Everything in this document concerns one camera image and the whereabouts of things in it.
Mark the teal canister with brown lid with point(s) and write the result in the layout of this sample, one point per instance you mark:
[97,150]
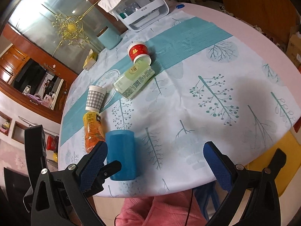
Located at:
[108,38]

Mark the tree-patterned tablecloth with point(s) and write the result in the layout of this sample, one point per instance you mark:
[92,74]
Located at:
[216,79]

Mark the yellow tissue box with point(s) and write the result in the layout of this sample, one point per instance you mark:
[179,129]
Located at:
[90,60]

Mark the orange plastic bottle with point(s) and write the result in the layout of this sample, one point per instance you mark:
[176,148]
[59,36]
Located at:
[93,130]

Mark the blue plastic cup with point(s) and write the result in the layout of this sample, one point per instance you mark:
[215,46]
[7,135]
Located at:
[122,147]

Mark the round glass coaster plate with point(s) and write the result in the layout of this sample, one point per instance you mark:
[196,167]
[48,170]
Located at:
[106,81]

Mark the grey checked paper cup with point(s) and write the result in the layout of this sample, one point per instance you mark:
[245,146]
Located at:
[95,98]

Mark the white storage organizer box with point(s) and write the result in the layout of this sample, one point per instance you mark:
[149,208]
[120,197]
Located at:
[138,14]

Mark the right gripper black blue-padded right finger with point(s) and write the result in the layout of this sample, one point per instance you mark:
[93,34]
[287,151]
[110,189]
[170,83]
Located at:
[263,206]

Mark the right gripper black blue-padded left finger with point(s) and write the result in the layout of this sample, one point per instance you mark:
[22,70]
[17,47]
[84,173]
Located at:
[55,193]

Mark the small blue cap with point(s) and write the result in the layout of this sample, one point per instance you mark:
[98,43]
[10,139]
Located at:
[179,6]

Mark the pink fleece clothing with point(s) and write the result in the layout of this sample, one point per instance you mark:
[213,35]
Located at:
[179,208]

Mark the cardboard box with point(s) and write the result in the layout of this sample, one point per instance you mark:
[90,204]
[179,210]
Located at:
[293,48]

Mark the glass sliding door gold ornament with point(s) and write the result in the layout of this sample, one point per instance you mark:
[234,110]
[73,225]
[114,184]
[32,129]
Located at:
[65,29]

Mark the red paper cup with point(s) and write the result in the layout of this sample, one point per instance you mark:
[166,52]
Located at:
[138,52]

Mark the red bucket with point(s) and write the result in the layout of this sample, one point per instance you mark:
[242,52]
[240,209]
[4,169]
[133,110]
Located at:
[52,143]

